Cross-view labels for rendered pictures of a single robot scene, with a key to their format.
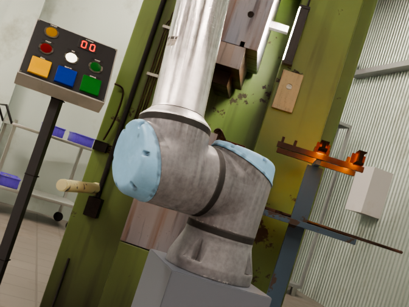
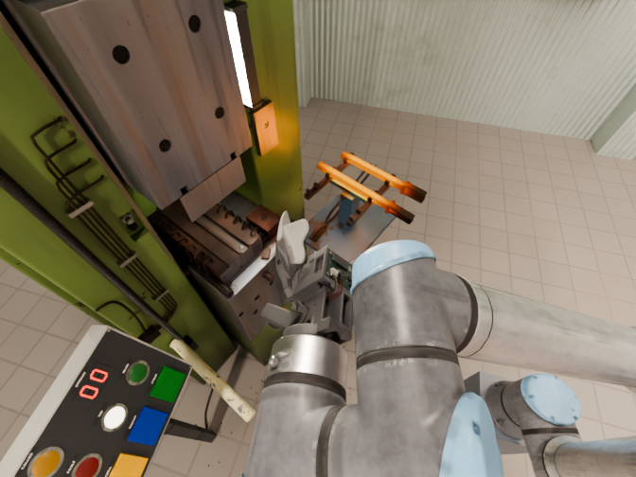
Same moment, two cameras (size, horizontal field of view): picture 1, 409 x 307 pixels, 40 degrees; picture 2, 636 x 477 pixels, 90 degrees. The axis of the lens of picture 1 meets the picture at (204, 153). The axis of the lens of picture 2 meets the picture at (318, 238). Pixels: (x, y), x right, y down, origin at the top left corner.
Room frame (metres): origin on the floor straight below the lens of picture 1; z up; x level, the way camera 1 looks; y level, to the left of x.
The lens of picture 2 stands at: (1.75, 0.44, 1.93)
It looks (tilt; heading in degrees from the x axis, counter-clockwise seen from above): 55 degrees down; 302
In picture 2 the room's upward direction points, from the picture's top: straight up
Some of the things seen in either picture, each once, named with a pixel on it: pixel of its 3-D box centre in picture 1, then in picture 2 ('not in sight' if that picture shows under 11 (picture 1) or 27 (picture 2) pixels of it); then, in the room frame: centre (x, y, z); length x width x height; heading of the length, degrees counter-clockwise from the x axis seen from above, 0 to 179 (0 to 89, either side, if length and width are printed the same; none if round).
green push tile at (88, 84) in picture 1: (90, 86); (167, 383); (2.19, 0.50, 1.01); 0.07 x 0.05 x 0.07; 109
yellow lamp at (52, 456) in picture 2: (51, 31); (45, 463); (2.21, 0.72, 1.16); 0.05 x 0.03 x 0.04; 84
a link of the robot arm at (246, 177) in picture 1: (230, 187); (540, 403); (1.22, -0.08, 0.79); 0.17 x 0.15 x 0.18; 121
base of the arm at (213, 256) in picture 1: (214, 249); (518, 407); (1.23, -0.08, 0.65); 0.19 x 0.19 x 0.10
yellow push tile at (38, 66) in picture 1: (39, 67); (125, 473); (2.12, 0.69, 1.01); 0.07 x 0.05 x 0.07; 109
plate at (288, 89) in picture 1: (287, 91); (264, 129); (2.39, -0.26, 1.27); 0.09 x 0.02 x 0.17; 84
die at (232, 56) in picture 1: (221, 64); (167, 156); (2.51, 0.05, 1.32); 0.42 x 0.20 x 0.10; 174
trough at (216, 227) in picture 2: not in sight; (206, 220); (2.50, 0.02, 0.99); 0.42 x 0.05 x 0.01; 174
